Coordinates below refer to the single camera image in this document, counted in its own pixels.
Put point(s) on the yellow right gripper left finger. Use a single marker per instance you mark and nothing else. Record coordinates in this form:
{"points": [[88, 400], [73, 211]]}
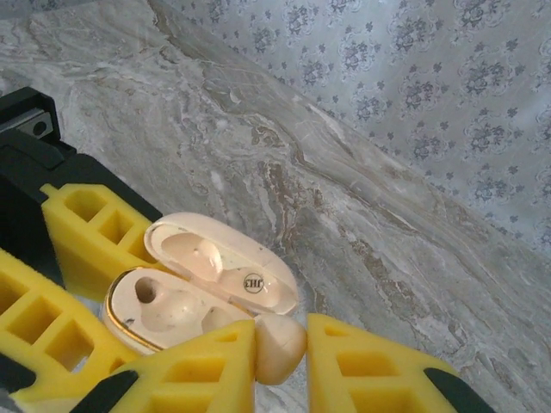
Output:
{"points": [[193, 378]]}

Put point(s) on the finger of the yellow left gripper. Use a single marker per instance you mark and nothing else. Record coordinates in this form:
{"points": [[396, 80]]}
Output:
{"points": [[69, 249], [21, 275]]}

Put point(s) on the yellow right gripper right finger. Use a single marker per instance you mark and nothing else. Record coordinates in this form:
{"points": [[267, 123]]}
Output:
{"points": [[374, 378]]}

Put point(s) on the beige charging case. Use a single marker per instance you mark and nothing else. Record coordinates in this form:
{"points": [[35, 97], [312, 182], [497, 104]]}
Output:
{"points": [[181, 310]]}

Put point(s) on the beige earbud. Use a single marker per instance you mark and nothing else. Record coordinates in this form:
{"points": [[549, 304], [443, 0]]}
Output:
{"points": [[280, 348]]}

